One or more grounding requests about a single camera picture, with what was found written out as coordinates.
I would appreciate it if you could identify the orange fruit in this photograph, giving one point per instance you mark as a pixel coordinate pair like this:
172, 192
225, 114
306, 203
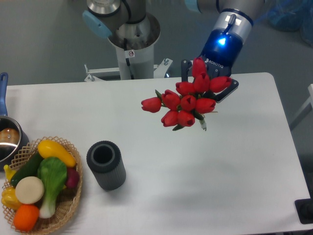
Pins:
26, 217

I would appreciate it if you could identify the red tulip bouquet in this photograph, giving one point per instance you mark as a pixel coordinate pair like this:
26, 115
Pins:
192, 100

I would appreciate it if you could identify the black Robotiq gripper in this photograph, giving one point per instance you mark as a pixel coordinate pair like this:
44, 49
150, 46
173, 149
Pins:
222, 48

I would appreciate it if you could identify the yellow squash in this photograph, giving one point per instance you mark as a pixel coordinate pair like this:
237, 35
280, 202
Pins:
49, 148

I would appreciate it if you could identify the green bok choy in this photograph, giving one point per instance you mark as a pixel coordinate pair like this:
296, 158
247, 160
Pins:
53, 174

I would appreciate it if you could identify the white frame at right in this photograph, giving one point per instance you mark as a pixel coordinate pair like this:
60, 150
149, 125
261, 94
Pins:
304, 110

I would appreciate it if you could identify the woven wicker basket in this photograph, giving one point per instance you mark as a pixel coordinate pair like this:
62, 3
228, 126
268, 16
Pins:
67, 201

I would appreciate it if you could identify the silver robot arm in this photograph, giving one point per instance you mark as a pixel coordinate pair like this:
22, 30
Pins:
103, 17

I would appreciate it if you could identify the green cucumber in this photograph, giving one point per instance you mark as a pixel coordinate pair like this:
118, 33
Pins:
30, 168

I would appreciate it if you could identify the black device at table edge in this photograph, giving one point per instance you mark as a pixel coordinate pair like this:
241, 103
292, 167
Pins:
304, 208

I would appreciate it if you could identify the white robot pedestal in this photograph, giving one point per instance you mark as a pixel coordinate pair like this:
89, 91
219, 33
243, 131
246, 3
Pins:
134, 47

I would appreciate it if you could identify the yellow bell pepper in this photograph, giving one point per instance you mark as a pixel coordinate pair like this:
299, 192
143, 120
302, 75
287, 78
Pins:
9, 199

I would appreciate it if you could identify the purple radish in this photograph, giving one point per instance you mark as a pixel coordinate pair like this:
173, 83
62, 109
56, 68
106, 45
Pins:
73, 178

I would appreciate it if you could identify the blue plastic bag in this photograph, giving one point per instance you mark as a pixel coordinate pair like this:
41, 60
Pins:
289, 16

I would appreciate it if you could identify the dark grey ribbed vase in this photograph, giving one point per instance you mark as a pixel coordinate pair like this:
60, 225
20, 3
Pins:
105, 161

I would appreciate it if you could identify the yellow banana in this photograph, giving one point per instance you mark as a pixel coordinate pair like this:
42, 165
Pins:
9, 173

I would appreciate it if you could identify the round beige bun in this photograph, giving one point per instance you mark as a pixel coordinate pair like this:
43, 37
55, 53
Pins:
29, 190

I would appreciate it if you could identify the blue handled saucepan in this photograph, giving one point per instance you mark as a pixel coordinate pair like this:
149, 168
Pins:
12, 137

